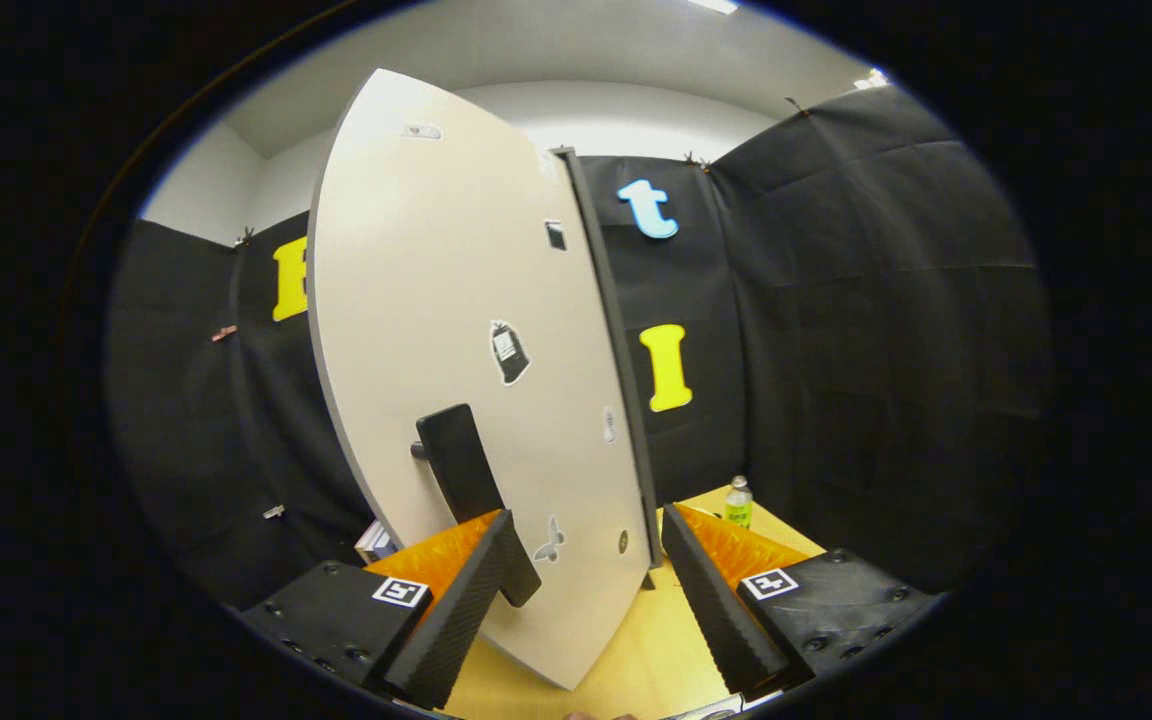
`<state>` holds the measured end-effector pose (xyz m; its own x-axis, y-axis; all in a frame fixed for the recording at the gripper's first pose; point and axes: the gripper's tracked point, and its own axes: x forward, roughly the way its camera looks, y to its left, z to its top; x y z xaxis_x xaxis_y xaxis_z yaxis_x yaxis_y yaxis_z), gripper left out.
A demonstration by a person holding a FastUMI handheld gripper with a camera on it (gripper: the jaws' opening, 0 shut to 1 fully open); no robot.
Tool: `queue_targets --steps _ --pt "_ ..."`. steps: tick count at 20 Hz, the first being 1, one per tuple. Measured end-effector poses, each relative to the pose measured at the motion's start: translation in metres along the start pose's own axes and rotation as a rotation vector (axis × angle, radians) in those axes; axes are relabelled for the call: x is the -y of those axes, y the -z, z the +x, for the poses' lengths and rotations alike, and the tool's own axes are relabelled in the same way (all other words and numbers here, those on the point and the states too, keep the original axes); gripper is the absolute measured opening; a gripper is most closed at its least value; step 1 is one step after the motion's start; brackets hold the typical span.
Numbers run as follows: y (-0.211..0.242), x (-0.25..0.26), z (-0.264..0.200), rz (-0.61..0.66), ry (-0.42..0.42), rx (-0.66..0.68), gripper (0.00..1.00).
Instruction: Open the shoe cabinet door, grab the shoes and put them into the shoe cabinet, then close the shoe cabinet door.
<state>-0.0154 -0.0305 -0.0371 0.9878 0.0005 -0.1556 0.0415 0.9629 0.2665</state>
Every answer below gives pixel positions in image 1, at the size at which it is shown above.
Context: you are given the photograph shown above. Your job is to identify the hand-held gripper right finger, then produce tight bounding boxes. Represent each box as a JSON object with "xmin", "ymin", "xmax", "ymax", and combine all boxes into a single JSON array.
[{"xmin": 661, "ymin": 503, "xmax": 942, "ymax": 701}]

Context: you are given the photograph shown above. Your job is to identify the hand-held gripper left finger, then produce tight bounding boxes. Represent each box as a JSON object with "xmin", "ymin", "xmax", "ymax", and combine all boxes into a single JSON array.
[{"xmin": 241, "ymin": 508, "xmax": 517, "ymax": 711}]

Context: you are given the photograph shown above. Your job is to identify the black door handle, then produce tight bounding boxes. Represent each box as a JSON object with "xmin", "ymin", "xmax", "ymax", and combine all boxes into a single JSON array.
[{"xmin": 410, "ymin": 403, "xmax": 543, "ymax": 609}]

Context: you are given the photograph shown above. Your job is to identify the white book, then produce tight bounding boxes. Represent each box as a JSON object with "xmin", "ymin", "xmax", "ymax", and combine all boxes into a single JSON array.
[{"xmin": 354, "ymin": 520, "xmax": 393, "ymax": 563}]

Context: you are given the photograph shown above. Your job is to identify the black backdrop cloth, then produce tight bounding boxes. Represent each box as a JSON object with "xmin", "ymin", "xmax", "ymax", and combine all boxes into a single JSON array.
[{"xmin": 106, "ymin": 85, "xmax": 1052, "ymax": 611}]

